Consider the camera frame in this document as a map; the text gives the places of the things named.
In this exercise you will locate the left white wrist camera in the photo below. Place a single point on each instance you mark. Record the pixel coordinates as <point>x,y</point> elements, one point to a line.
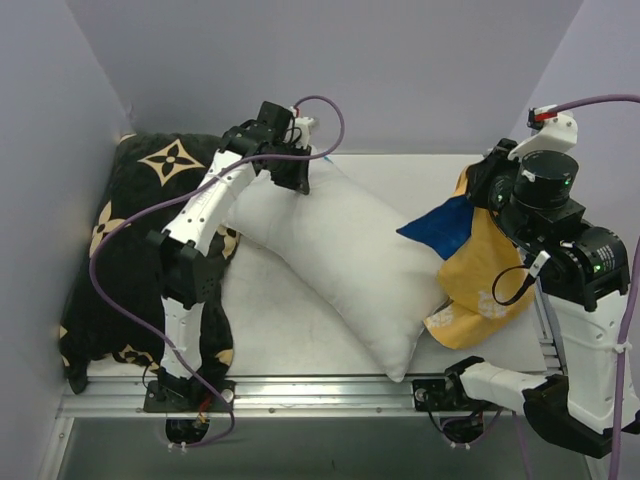
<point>300,129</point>

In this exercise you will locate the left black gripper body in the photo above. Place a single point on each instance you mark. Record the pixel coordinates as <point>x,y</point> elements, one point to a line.
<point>292,171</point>

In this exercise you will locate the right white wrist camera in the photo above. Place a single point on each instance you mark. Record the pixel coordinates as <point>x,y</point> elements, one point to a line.
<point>550,130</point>

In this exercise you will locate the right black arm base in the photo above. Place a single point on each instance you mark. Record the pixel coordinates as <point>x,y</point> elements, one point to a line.
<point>460,421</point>

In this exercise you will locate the aluminium rail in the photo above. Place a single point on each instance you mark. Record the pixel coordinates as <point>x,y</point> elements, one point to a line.
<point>258,397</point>
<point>548,330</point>

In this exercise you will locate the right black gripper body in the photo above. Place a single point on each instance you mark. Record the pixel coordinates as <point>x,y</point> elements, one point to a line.
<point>482,181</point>

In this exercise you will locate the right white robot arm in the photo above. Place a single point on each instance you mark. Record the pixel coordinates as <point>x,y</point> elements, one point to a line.
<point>584,271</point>

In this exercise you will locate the blue and yellow Mickey pillowcase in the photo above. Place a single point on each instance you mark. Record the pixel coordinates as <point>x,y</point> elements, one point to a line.
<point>480,271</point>

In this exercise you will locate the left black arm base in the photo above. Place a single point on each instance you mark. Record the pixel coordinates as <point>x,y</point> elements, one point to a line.
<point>188,409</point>

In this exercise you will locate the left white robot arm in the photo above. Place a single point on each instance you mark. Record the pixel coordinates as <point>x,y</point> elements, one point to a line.
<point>187,276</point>

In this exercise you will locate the white pillow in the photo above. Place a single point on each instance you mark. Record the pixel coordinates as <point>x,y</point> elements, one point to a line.
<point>342,241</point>

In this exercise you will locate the aluminium front rail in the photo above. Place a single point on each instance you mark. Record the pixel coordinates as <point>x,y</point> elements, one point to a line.
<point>258,397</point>

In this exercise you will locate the black floral pattern pillow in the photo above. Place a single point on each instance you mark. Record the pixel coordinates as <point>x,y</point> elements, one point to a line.
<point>147,169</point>

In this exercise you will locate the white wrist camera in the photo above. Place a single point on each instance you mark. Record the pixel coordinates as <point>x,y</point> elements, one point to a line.
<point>550,130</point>
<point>300,129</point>

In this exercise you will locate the aluminium right side rail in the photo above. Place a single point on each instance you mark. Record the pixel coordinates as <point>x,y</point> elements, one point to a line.
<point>548,330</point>

